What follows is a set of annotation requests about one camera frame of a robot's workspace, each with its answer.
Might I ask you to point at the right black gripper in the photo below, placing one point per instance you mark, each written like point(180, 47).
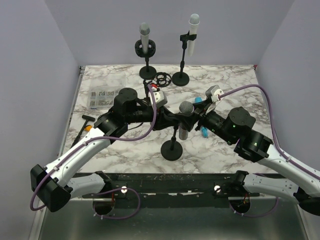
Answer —
point(201, 112)

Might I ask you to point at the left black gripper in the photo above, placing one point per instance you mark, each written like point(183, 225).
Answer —
point(164, 119)

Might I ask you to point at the blue microphone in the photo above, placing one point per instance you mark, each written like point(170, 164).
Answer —
point(203, 129)

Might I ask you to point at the glitter microphone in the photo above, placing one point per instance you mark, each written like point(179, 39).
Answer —
point(185, 108)

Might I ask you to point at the black round-base holder stand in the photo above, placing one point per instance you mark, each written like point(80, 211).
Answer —
point(172, 150)

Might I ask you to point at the black tripod shock-mount stand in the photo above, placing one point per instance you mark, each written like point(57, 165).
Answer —
point(160, 80)

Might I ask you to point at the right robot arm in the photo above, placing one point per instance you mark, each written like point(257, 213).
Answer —
point(300, 183)

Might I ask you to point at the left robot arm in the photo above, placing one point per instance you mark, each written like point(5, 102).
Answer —
point(130, 119)

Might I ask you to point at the black round-base clip stand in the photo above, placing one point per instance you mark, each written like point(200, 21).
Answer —
point(181, 78)

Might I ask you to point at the white microphone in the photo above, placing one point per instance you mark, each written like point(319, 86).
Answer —
point(194, 22)

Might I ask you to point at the silver microphone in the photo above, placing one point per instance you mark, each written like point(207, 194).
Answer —
point(144, 30)

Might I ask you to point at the clear plastic screw box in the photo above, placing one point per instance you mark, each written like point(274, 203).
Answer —
point(102, 92)

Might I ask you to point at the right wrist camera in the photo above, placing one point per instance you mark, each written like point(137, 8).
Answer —
point(213, 93)

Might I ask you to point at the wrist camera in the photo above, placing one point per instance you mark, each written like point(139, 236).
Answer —
point(159, 96)
point(213, 93)

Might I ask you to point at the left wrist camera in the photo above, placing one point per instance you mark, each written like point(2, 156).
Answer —
point(159, 96)

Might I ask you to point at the black round-base shock-mount stand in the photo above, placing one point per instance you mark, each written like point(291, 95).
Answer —
point(147, 72)

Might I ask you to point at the black front mounting rail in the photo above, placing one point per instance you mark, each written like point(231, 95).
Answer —
point(165, 190)

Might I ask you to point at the black T-handle tool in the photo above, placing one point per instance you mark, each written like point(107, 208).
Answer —
point(87, 119)

